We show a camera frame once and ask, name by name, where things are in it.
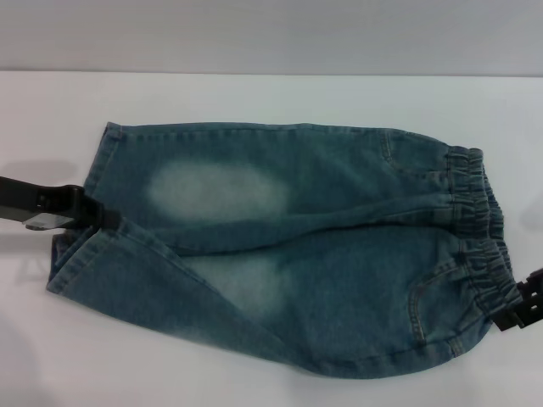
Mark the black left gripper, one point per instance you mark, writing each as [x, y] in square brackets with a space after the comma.
[17, 197]

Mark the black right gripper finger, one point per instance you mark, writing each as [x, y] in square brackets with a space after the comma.
[533, 288]
[519, 319]

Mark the blue denim shorts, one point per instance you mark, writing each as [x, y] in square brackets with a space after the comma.
[339, 263]

